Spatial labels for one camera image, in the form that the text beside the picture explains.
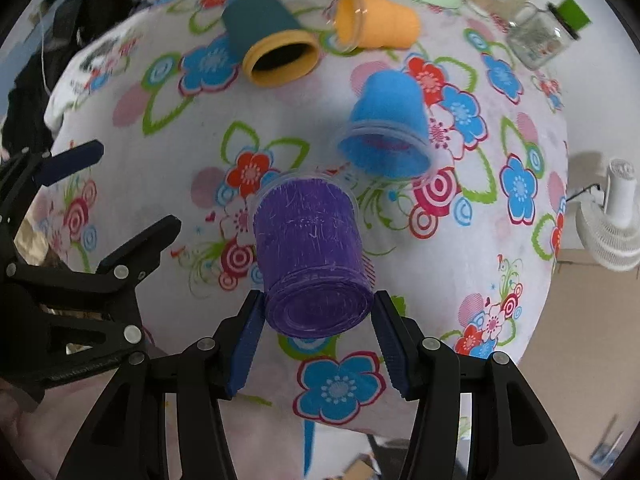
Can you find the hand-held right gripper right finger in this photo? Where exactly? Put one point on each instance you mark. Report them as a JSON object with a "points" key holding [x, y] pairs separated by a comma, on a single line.
{"points": [[395, 352]]}

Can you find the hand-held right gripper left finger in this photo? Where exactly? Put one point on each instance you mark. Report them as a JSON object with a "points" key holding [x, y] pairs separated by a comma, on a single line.
{"points": [[243, 347]]}

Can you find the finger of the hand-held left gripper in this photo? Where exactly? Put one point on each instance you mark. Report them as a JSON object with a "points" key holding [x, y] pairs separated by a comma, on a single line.
{"points": [[70, 164], [142, 250]]}

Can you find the purple cup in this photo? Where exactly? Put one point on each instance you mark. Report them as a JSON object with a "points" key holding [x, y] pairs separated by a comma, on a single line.
{"points": [[310, 260]]}

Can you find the teal cup with orange rim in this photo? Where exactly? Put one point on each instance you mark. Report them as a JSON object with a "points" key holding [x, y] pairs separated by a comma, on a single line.
{"points": [[255, 20]]}

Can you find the blue cup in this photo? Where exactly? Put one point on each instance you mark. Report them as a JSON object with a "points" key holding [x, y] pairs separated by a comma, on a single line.
{"points": [[390, 110]]}

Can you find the floral printed blanket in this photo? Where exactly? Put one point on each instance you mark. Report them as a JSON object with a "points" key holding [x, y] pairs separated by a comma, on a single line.
{"points": [[175, 185]]}

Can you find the dark cloth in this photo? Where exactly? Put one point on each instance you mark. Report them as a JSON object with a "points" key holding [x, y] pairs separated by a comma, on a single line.
{"points": [[30, 90]]}

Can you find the cardboard box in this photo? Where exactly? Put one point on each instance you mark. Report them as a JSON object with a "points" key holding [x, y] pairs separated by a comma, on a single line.
{"points": [[370, 467]]}

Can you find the white electric fan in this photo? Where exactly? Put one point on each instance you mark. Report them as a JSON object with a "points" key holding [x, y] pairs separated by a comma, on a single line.
{"points": [[607, 240]]}

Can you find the glass jar with green lid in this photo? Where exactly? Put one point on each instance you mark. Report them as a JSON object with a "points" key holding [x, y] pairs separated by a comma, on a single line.
{"points": [[537, 35]]}

